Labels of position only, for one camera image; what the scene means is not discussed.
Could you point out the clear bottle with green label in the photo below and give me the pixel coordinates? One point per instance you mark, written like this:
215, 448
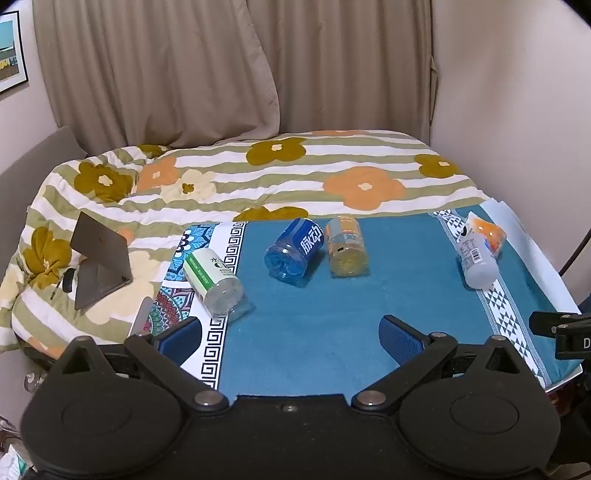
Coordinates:
213, 281

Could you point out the grey laptop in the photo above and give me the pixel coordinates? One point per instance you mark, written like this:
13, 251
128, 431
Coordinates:
99, 263

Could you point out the grey sofa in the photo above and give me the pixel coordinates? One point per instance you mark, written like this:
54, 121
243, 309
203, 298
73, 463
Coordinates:
34, 154

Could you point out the blue plastic bottle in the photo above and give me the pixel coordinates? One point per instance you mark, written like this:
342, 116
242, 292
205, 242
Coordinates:
295, 249

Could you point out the beige curtain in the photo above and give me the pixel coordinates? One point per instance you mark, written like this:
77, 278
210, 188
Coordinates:
194, 69

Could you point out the small grey flat device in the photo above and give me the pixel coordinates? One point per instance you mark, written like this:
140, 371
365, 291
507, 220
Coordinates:
141, 316

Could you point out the black mouse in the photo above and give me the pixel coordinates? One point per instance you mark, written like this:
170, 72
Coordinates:
69, 280

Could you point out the blue patterned table cloth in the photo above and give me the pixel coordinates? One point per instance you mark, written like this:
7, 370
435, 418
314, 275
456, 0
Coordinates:
332, 314

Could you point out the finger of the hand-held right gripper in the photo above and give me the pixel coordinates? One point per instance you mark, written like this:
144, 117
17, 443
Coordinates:
547, 322

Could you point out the white bottle with orange label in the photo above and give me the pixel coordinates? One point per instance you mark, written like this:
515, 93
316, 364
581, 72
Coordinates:
478, 256

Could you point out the floral striped blanket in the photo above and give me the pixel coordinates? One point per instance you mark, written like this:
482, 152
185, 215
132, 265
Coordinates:
295, 170

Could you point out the framed wall picture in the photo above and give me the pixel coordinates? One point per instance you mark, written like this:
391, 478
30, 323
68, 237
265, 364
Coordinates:
9, 50

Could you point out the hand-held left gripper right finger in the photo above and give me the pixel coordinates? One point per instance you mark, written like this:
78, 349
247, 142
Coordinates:
400, 340

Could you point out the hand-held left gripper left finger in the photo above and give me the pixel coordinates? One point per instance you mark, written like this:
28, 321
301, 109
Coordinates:
181, 339

